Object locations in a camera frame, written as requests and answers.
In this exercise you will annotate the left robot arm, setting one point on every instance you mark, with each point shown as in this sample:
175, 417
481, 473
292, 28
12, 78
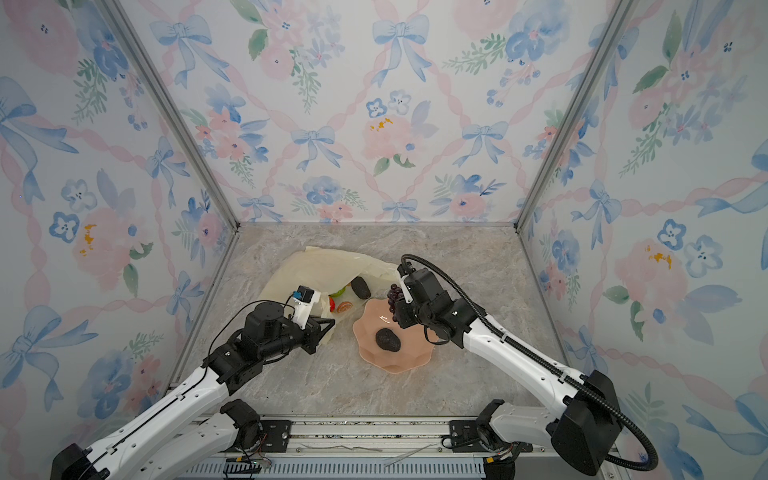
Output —
200, 417

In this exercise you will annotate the yellow plastic bag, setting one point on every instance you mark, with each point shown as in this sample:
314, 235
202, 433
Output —
327, 271

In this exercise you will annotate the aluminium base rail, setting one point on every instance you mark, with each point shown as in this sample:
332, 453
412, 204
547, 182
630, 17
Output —
376, 448

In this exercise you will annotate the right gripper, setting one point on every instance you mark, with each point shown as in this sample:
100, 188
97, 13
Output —
404, 318

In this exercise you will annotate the aluminium corner post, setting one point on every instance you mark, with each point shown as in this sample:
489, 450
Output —
117, 19
613, 30

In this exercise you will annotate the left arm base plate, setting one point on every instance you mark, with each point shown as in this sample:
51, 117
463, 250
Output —
274, 436

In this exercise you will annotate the pink scalloped fruit plate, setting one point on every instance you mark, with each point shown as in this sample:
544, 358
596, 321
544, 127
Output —
416, 351

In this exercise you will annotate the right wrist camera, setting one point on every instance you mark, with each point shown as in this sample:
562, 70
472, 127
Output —
404, 272

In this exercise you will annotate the green custard apple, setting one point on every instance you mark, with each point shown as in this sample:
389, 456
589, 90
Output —
338, 293

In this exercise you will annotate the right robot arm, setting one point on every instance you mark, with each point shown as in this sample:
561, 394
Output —
579, 430

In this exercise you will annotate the dark avocado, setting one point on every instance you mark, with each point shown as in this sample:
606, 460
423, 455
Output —
360, 288
387, 340

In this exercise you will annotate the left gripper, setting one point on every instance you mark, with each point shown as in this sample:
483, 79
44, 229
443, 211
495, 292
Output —
315, 331

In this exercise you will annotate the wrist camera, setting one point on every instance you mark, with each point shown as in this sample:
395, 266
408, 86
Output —
304, 299
404, 272

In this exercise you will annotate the right aluminium corner post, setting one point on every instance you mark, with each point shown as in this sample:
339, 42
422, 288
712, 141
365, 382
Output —
613, 30

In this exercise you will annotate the left aluminium corner post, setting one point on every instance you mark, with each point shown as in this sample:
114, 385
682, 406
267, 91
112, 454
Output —
117, 19

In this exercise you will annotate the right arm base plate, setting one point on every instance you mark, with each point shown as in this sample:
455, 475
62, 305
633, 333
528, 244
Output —
466, 436

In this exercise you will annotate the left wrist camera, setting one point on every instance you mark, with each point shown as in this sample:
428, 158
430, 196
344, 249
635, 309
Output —
304, 299

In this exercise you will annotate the purple grape bunch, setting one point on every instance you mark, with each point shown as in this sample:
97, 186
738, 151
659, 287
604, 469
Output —
393, 296

